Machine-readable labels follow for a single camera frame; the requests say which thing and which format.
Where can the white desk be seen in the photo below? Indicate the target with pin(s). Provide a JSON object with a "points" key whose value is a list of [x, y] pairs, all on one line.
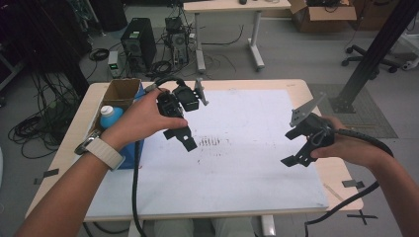
{"points": [[230, 6]]}

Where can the black computer tower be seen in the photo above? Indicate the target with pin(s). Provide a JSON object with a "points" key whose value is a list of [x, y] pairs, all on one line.
{"points": [[138, 42]]}

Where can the white board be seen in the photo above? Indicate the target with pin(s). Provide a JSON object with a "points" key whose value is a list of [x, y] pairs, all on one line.
{"points": [[250, 171]]}

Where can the blue bottle with white cap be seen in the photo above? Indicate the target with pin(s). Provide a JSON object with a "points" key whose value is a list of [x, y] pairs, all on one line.
{"points": [[110, 117]]}

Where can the black curtain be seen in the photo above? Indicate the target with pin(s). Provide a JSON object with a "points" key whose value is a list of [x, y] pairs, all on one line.
{"points": [[42, 36]]}

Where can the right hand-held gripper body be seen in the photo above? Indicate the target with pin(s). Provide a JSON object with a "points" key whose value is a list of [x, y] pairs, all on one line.
{"points": [[314, 130]]}

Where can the black tape cross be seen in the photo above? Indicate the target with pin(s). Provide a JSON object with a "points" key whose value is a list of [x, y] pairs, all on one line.
{"points": [[362, 217]]}

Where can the large open cardboard box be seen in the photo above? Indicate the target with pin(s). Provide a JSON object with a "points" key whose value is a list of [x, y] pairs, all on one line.
{"points": [[329, 16]]}

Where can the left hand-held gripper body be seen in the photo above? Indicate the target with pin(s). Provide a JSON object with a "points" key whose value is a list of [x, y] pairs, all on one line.
{"points": [[186, 98]]}

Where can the black office chair base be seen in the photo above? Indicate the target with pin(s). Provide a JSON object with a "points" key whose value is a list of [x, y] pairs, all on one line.
{"points": [[369, 59]]}

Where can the black metal post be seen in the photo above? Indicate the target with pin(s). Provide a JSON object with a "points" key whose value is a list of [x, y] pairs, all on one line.
{"points": [[375, 49]]}

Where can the black tape strip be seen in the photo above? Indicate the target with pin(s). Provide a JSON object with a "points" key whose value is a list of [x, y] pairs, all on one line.
{"points": [[352, 183], [51, 173]]}

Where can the blue-sided cardboard box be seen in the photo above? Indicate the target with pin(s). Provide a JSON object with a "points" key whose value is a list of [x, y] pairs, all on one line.
{"points": [[122, 90]]}

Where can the dark floor mat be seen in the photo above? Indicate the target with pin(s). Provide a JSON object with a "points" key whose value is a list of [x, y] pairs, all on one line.
{"points": [[365, 121]]}

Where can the wristwatch with beige band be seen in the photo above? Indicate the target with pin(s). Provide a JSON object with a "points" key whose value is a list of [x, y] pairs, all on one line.
{"points": [[105, 153]]}

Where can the open computer case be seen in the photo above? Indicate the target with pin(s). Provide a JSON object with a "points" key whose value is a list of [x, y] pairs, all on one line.
{"points": [[178, 41]]}

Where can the light wooden table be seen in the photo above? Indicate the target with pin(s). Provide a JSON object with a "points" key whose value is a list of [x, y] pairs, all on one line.
{"points": [[332, 168]]}

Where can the person's right hand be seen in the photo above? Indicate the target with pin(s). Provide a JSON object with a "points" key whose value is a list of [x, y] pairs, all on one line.
{"points": [[349, 149]]}

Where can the small grey power supply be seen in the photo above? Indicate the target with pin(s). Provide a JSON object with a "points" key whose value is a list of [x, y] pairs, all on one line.
{"points": [[114, 64]]}

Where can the person's left hand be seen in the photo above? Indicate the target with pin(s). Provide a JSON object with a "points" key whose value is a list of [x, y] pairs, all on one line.
{"points": [[138, 120]]}

